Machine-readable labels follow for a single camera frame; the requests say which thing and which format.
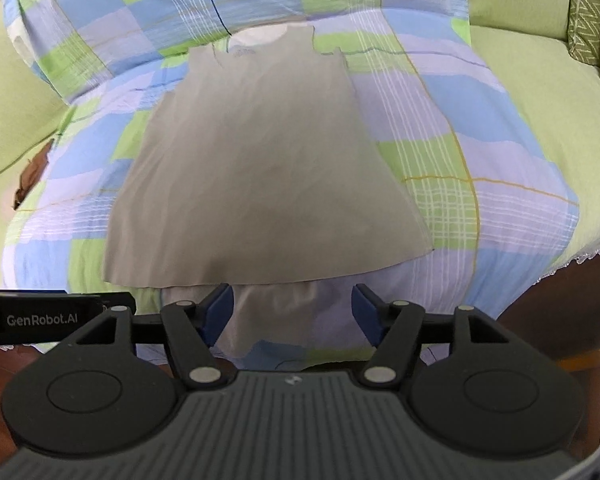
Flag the checkered blanket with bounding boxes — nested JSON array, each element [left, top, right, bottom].
[[2, 0, 581, 366]]

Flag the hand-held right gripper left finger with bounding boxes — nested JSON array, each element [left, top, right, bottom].
[[65, 283, 236, 391]]

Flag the beige sleeveless top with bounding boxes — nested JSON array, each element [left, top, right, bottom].
[[102, 25, 433, 358]]

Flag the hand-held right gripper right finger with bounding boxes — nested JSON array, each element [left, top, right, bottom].
[[352, 283, 518, 391]]

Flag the green covered sofa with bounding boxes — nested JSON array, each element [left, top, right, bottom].
[[0, 0, 600, 311]]

